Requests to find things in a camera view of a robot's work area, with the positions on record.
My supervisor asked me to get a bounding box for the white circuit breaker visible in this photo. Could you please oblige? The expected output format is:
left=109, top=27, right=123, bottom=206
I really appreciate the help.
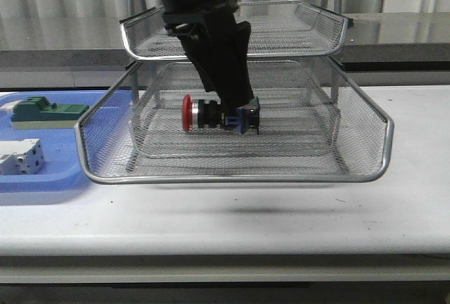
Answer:
left=1, top=139, right=44, bottom=175

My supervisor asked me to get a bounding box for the red emergency stop button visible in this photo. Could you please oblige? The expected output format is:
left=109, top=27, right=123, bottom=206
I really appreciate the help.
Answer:
left=181, top=94, right=260, bottom=134

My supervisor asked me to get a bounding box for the blue plastic tray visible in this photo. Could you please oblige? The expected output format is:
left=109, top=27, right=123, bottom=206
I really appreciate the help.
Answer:
left=1, top=111, right=129, bottom=207

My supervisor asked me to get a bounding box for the grey stone counter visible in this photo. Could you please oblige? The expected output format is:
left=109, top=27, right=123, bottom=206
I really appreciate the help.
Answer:
left=1, top=13, right=449, bottom=91

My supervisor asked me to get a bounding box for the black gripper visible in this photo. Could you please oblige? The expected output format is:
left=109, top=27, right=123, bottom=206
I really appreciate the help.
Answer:
left=162, top=3, right=254, bottom=107

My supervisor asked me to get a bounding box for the green electrical module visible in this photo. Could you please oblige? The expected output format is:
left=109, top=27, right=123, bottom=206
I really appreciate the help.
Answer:
left=1, top=96, right=89, bottom=130

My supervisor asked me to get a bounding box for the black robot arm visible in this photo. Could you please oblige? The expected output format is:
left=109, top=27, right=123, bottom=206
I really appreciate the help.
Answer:
left=162, top=0, right=254, bottom=109

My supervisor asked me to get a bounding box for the mesh tray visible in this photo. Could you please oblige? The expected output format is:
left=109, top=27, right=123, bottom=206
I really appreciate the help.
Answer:
left=75, top=57, right=394, bottom=184
left=120, top=1, right=349, bottom=61

